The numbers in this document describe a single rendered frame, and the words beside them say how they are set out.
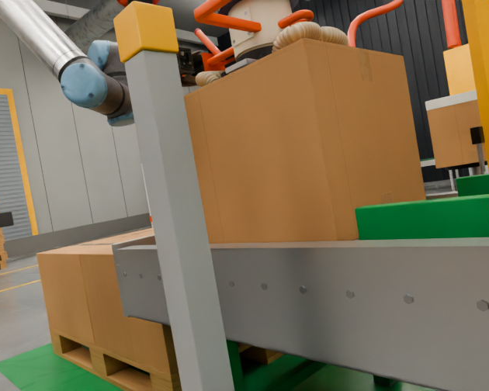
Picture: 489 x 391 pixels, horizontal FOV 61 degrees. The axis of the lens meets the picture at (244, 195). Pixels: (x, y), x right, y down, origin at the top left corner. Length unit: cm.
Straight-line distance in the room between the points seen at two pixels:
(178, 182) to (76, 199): 1141
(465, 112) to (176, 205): 226
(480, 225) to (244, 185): 50
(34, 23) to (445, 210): 94
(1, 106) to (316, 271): 1120
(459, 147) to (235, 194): 191
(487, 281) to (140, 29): 56
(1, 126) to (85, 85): 1055
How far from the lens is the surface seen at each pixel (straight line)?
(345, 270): 65
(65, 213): 1186
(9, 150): 1144
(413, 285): 60
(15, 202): 1129
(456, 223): 67
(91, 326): 199
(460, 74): 848
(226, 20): 104
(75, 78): 101
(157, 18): 69
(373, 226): 73
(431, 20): 1228
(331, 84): 87
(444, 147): 271
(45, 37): 110
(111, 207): 1249
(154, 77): 65
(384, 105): 103
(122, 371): 199
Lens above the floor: 71
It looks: 1 degrees down
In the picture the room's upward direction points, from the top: 10 degrees counter-clockwise
